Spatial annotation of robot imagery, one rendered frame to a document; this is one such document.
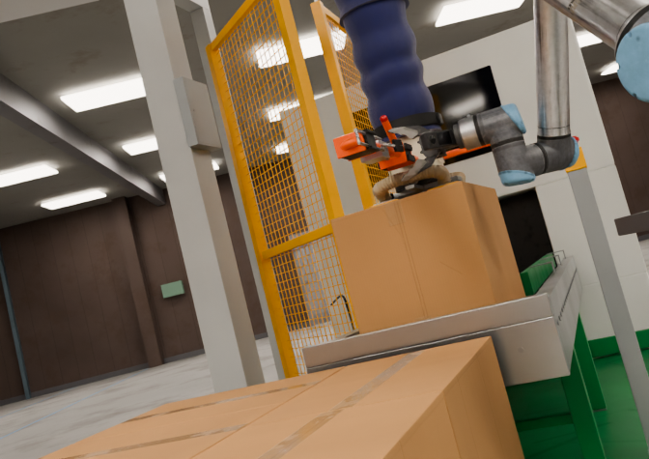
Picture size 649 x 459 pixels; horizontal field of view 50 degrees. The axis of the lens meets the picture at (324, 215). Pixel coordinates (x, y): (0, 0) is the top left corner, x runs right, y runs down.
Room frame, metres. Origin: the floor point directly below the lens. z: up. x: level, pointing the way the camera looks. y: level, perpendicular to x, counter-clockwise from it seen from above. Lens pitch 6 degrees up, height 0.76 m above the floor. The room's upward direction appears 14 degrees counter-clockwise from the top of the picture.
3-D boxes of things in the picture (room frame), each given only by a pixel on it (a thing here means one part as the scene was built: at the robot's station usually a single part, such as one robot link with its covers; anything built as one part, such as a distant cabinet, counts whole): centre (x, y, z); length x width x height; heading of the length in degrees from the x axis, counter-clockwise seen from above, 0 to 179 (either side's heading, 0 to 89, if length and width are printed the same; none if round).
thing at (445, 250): (2.22, -0.31, 0.75); 0.60 x 0.40 x 0.40; 158
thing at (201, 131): (2.93, 0.42, 1.62); 0.20 x 0.05 x 0.30; 160
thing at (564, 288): (2.89, -0.89, 0.50); 2.31 x 0.05 x 0.19; 160
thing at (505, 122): (1.88, -0.53, 1.08); 0.12 x 0.09 x 0.10; 70
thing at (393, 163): (1.99, -0.24, 1.08); 0.10 x 0.08 x 0.06; 70
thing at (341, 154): (1.67, -0.11, 1.08); 0.08 x 0.07 x 0.05; 160
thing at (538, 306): (1.91, -0.17, 0.58); 0.70 x 0.03 x 0.06; 70
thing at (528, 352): (1.91, -0.17, 0.48); 0.70 x 0.03 x 0.15; 70
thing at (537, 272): (3.25, -0.96, 0.60); 1.60 x 0.11 x 0.09; 160
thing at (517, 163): (1.89, -0.55, 0.96); 0.12 x 0.09 x 0.12; 108
